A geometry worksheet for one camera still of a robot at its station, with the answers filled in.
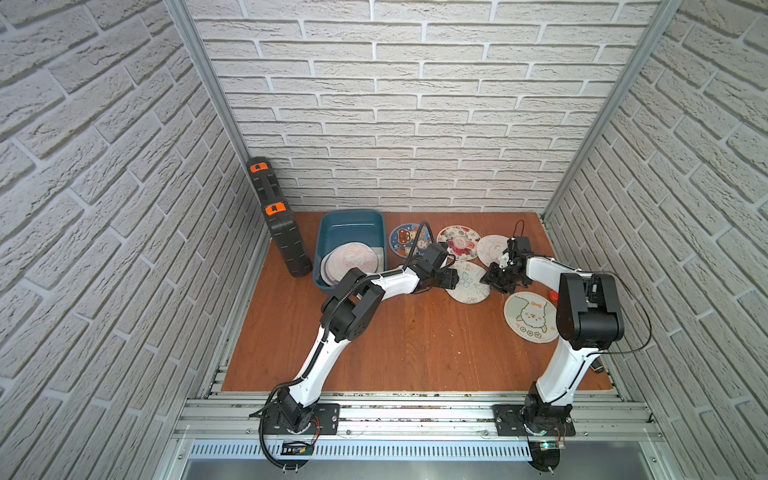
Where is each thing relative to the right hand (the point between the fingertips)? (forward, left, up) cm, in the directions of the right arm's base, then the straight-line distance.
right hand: (488, 281), depth 100 cm
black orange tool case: (+9, +64, +28) cm, 70 cm away
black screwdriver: (-29, -23, +1) cm, 37 cm away
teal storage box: (+28, +52, +1) cm, 59 cm away
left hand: (+1, +10, +2) cm, 11 cm away
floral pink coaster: (+18, +5, 0) cm, 19 cm away
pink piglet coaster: (+12, +49, +2) cm, 50 cm away
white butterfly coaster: (-2, +6, -1) cm, 7 cm away
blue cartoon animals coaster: (+22, +28, -1) cm, 35 cm away
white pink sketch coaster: (+15, -5, -1) cm, 16 cm away
